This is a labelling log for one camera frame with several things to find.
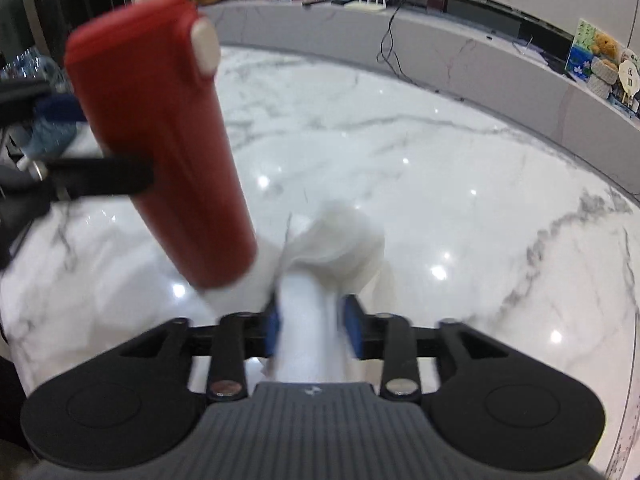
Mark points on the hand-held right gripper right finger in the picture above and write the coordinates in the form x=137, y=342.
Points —
x=353, y=327

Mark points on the white paper sheet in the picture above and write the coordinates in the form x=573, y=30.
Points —
x=530, y=51

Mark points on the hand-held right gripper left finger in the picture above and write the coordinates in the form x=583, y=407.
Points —
x=273, y=327

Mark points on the round white hand fan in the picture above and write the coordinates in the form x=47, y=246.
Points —
x=630, y=80

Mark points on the blue plastic bag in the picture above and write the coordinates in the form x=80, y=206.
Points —
x=50, y=135

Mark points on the brown teddy bear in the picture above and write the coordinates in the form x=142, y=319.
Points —
x=606, y=44

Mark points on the red thermos bottle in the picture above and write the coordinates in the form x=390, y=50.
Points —
x=165, y=135

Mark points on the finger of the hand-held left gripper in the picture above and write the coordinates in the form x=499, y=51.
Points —
x=30, y=100
x=100, y=177

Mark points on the white cloth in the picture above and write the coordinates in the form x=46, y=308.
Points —
x=310, y=310

